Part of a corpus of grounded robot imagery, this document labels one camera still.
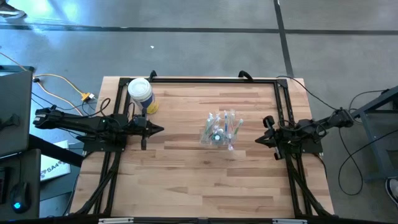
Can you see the teal mouthwash bottle white cap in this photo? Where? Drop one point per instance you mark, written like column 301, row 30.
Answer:
column 217, row 137

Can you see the silver aluminium bracket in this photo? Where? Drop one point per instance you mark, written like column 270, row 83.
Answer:
column 289, row 221
column 116, row 221

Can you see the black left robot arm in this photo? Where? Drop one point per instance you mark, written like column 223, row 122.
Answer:
column 81, row 123

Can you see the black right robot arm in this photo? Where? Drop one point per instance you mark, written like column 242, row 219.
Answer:
column 320, row 126

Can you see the Lysol wipes canister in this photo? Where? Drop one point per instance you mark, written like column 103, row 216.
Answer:
column 141, row 93

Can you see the dark metal equipment stand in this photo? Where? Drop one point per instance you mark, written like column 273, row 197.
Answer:
column 371, row 140

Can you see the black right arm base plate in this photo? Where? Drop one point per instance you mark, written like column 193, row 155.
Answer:
column 314, row 148

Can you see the person's shoe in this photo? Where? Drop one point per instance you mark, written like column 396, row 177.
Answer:
column 12, row 12
column 393, row 189

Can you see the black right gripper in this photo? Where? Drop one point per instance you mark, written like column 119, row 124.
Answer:
column 275, row 137

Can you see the dark side desk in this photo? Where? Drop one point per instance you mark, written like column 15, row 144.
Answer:
column 31, row 174

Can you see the black table frame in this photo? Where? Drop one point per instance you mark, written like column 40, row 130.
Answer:
column 217, row 80

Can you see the black computer mouse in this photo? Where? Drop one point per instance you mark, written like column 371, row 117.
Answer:
column 20, row 196

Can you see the grey laptop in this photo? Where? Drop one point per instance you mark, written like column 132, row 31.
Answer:
column 15, row 109

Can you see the clear acrylic organizer box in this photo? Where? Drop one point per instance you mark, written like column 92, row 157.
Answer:
column 208, row 140

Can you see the blue toothbrush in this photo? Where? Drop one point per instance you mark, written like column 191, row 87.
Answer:
column 226, row 121

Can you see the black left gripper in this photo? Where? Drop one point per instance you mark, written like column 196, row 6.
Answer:
column 140, row 126

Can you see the white printed box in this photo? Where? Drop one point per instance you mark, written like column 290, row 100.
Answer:
column 54, row 165

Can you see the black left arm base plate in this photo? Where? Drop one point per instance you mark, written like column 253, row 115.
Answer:
column 93, row 146

